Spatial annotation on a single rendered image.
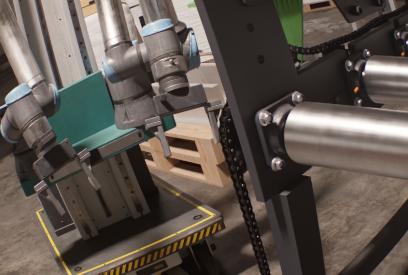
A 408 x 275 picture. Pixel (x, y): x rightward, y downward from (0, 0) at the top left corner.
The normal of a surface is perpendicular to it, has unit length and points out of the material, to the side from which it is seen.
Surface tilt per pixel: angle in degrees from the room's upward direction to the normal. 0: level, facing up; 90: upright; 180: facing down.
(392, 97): 110
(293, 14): 101
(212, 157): 90
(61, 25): 90
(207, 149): 90
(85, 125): 90
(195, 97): 67
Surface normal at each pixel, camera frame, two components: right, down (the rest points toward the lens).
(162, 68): -0.37, 0.00
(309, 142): -0.81, 0.18
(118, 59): -0.08, -0.05
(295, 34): 0.51, 0.29
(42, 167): 0.38, -0.28
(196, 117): -0.75, 0.41
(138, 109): 0.14, -0.10
